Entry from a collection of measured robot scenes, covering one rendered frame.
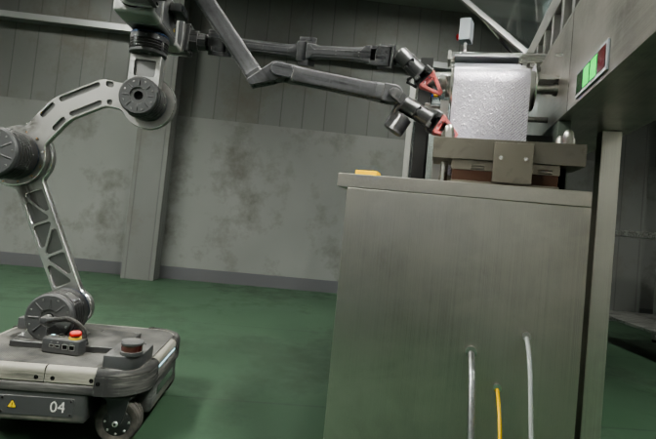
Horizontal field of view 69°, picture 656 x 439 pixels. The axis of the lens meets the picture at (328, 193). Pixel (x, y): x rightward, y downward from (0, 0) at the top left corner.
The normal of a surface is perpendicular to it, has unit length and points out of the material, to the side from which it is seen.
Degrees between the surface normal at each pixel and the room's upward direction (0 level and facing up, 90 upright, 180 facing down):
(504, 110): 90
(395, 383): 90
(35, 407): 90
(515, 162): 90
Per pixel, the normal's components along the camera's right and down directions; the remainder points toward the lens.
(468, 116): -0.23, -0.06
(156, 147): 0.07, -0.04
